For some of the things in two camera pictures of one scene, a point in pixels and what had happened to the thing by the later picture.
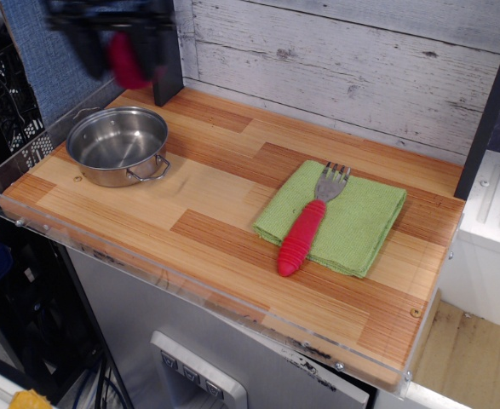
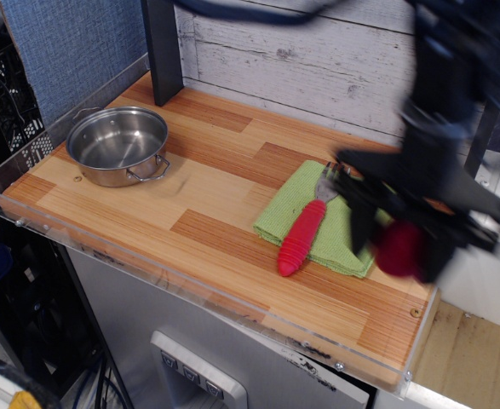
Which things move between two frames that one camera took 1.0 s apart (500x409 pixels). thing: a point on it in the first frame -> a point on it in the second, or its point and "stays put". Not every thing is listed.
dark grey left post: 165,60 stays put
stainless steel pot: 116,146 stays put
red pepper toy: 123,62 -> 400,249
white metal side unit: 483,273 stays put
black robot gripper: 154,23 -> 432,169
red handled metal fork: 306,228 stays put
